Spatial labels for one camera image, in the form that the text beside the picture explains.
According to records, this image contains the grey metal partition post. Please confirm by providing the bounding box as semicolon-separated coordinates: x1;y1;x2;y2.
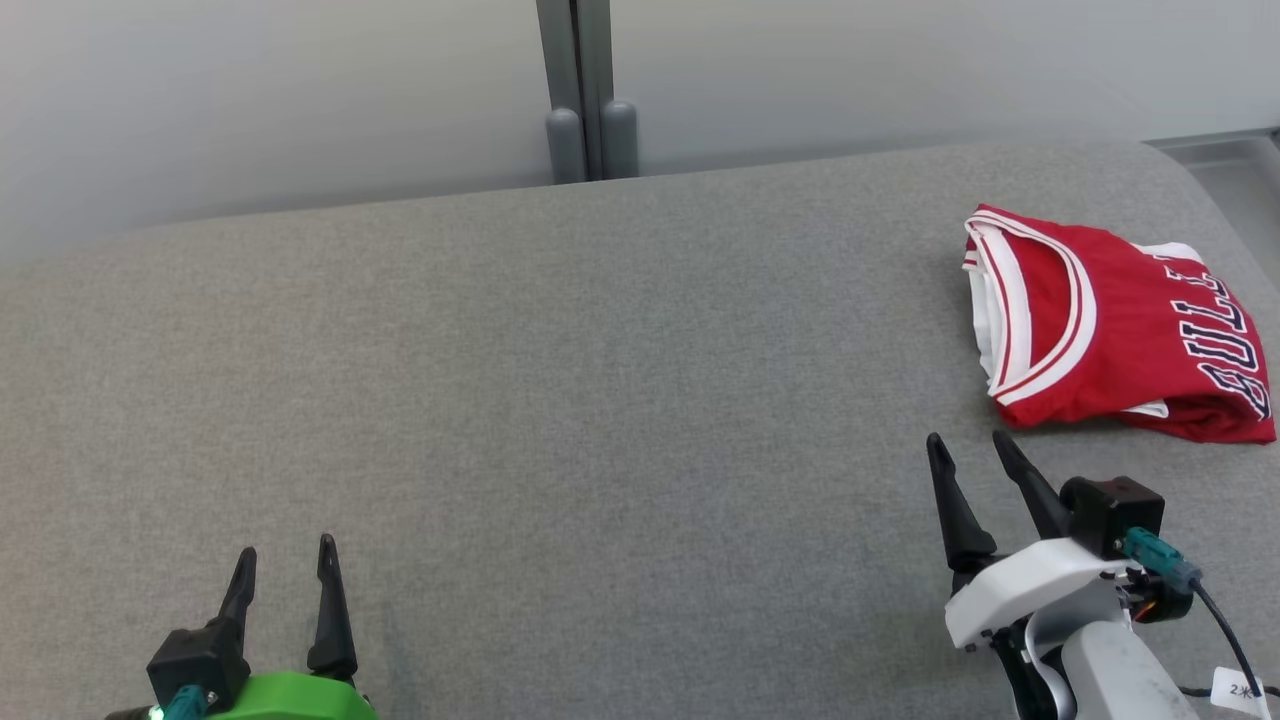
536;0;641;186

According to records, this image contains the left black cable teal plug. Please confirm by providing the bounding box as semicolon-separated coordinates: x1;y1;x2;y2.
105;685;208;720

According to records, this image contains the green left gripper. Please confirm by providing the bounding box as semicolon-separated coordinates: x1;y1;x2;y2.
205;533;380;720

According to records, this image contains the right black cable teal plug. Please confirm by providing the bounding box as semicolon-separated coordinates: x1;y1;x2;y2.
1122;527;1280;701

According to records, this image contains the white cable label tag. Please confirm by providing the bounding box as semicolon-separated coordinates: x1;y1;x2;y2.
1209;666;1273;717

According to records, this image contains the grey wall rail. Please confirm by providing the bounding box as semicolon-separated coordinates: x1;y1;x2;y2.
1143;127;1280;171

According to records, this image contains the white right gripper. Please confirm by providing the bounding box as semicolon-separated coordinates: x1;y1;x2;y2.
925;429;1132;652

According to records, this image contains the black cable teal plug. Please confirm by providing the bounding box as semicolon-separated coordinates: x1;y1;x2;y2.
1122;527;1280;701
105;685;208;720

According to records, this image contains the red jersey with white trim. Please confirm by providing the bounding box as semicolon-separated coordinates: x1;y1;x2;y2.
962;203;1277;433

